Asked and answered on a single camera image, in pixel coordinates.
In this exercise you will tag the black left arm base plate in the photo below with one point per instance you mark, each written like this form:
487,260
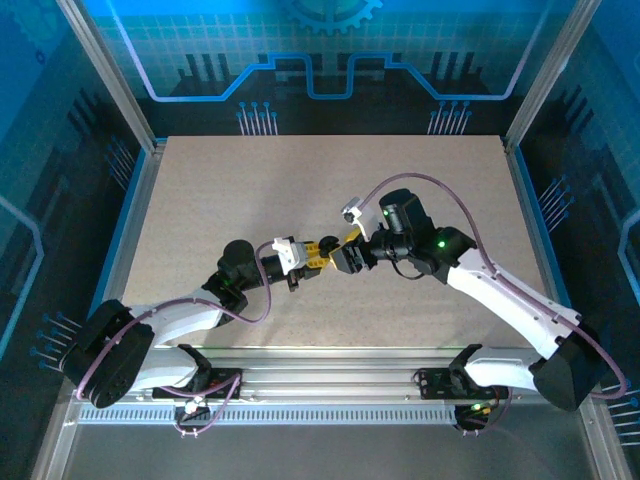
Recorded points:
225,382

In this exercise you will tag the aluminium frame post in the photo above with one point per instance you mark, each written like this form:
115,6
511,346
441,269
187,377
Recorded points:
550,75
114,80

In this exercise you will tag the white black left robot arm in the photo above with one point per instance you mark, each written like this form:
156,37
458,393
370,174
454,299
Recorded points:
175,320

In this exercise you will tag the aluminium frame strut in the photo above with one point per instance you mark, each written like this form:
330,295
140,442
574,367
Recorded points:
55,450
605,440

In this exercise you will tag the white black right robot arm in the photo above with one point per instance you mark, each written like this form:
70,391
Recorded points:
510,300

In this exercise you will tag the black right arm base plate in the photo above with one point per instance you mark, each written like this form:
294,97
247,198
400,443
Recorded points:
435,385

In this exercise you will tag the aluminium mounting beam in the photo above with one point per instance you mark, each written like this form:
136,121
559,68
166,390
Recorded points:
325,375

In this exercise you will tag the blue table border strip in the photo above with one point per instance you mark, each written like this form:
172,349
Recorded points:
534,200
128,210

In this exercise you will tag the aluminium side rail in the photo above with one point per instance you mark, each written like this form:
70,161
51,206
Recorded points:
141,210
525,200

